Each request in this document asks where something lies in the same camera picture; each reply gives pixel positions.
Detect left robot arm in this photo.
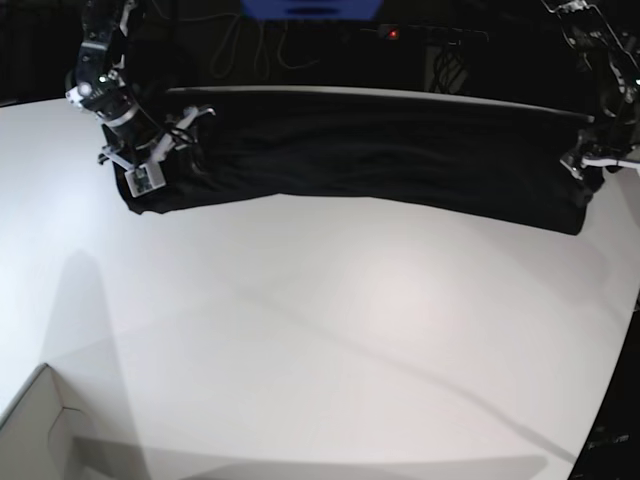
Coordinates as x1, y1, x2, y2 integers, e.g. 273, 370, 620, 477
543, 1, 639, 197

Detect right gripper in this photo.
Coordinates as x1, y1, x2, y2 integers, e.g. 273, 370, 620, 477
97, 104, 216, 171

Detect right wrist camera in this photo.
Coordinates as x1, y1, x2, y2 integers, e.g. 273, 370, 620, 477
125, 162, 166, 198

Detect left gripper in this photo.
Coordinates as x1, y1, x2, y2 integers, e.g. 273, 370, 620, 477
559, 128, 639, 205

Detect black t-shirt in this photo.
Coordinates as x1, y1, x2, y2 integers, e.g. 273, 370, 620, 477
114, 88, 604, 235

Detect blue box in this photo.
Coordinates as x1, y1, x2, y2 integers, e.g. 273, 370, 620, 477
242, 0, 383, 21

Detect white cardboard box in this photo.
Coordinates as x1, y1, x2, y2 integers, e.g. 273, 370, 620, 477
0, 363, 151, 480

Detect grey hanging cables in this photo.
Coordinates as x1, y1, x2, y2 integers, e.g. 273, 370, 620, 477
209, 12, 351, 79

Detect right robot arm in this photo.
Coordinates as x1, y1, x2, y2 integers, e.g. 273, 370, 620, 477
66, 1, 214, 171

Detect black power strip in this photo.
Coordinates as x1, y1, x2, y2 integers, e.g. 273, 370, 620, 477
375, 24, 490, 43

